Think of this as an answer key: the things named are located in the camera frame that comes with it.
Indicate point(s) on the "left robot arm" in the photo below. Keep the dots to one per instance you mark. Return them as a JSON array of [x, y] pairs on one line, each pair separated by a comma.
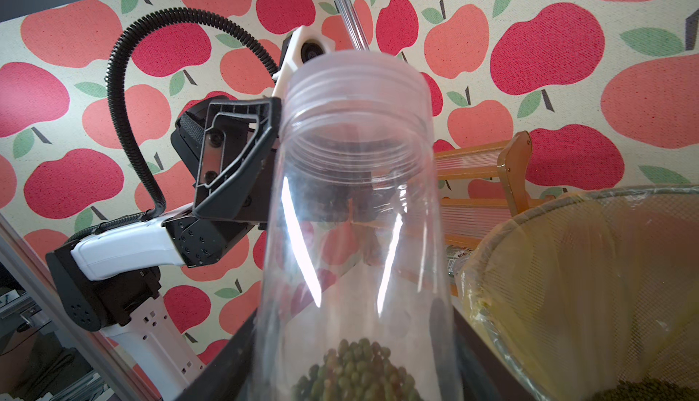
[[108, 277]]

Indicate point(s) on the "yellow plastic bin liner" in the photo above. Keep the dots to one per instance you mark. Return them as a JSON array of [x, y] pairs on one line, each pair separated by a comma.
[[590, 292]]

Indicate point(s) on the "left aluminium corner post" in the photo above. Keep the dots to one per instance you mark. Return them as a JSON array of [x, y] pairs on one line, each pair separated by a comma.
[[352, 24]]

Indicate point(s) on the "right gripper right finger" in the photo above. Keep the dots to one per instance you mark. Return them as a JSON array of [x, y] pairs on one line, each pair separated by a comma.
[[484, 377]]

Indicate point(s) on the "short clear plastic jar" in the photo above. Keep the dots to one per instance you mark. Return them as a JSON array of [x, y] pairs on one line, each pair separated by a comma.
[[355, 300]]

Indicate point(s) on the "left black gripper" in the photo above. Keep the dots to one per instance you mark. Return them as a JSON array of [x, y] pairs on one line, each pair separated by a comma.
[[235, 182]]

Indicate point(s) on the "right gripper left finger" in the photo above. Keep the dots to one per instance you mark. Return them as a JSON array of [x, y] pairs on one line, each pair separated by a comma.
[[228, 376]]

